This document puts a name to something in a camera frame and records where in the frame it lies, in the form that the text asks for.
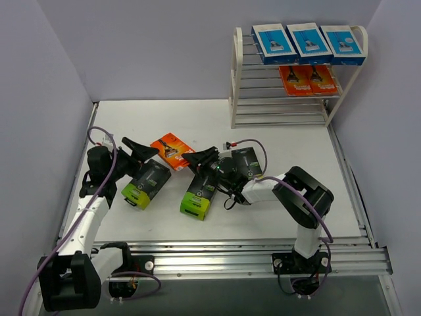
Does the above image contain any black green razor box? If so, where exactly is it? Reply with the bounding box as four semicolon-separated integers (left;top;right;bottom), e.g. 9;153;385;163
232;147;262;180
122;159;171;210
180;176;217;221

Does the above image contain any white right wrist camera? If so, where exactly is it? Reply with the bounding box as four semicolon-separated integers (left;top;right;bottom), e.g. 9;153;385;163
218;142;237;159

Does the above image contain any orange Gillette razor box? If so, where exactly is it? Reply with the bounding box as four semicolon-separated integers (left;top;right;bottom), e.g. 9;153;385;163
309;65;337;95
278;66;313;97
150;133;195;171

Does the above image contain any cream metal wire shelf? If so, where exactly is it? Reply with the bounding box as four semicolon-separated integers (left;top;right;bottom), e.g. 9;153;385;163
228;27;363;128

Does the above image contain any blue white Harry's razor box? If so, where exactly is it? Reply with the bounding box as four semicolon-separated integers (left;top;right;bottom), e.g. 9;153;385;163
285;22;333;65

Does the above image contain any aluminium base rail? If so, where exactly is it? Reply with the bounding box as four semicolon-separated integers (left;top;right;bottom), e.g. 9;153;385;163
36;239;394;282

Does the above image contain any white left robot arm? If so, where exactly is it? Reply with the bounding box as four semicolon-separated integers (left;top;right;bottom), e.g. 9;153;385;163
37;138;159;312

